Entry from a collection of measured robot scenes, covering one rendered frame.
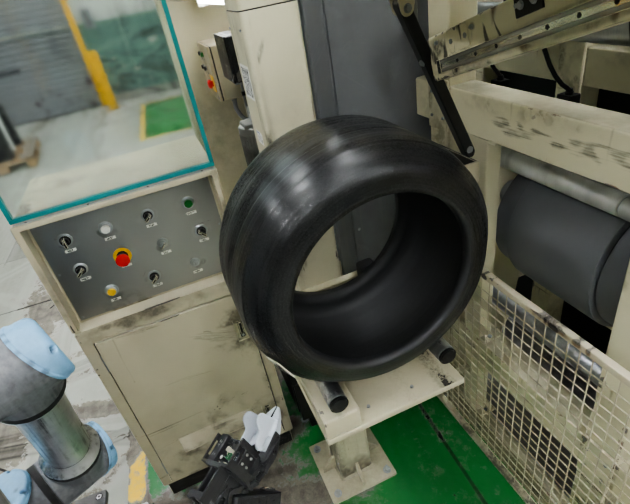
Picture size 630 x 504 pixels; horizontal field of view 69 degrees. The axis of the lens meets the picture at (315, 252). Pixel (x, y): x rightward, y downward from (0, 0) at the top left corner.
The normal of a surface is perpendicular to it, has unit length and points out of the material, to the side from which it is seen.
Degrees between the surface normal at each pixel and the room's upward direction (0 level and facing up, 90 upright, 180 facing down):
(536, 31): 90
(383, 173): 80
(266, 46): 90
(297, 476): 0
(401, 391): 0
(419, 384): 0
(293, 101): 90
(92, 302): 90
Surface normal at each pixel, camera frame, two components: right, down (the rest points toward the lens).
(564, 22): -0.92, 0.33
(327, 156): -0.25, -0.59
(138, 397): 0.37, 0.45
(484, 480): -0.16, -0.83
